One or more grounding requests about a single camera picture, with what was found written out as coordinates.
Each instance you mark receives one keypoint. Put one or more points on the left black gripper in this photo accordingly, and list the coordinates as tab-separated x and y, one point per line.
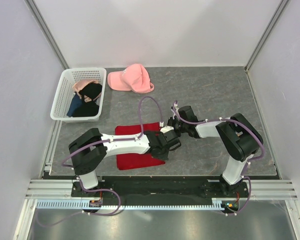
164	157

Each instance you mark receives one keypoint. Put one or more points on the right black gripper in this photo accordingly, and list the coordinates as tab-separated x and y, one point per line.
171	121

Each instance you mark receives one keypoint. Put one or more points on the red cloth napkin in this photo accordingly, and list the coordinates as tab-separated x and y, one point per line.
133	160

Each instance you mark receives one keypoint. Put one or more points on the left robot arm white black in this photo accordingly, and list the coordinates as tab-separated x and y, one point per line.
88	150

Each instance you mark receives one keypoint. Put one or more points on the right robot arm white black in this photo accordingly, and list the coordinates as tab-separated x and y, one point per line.
241	140

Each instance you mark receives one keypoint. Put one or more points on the pink baseball cap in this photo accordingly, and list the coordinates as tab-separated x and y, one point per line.
135	78

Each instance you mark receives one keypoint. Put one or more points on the black cloth in basket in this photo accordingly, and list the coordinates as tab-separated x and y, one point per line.
88	96

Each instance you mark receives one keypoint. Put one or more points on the navy blue cloth in basket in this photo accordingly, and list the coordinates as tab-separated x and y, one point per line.
76	102

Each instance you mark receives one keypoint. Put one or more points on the pink cloth in basket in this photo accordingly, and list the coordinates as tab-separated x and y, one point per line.
80	85

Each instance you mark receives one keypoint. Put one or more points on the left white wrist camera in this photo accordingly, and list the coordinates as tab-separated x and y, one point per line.
166	128

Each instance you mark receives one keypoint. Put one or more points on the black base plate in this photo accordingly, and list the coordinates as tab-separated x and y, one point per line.
161	190

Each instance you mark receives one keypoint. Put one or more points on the light blue cable duct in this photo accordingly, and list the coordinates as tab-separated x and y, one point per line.
67	204

